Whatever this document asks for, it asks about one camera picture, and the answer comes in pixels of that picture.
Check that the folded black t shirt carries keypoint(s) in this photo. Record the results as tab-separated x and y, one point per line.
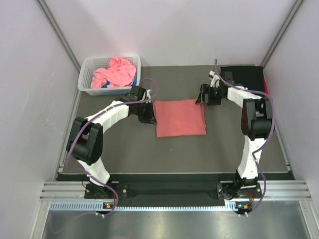
250	77

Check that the white plastic basket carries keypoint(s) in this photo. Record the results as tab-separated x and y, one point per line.
90	64

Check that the salmon pink t shirt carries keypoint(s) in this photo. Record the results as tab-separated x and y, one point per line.
179	118

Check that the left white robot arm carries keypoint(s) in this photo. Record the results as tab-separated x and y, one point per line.
85	142

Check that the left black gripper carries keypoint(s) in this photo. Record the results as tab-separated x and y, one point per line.
149	117

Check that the slotted grey cable duct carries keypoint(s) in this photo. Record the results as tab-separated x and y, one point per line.
105	207

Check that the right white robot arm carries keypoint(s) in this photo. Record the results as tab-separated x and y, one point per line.
257	126

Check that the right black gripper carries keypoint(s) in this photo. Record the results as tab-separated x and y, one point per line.
205	89

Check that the pink t shirt in basket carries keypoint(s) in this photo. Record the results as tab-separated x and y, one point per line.
120	73

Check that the folded red t shirt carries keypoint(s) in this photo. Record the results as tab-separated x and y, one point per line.
265	86

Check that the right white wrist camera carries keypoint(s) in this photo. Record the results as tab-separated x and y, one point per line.
215	79

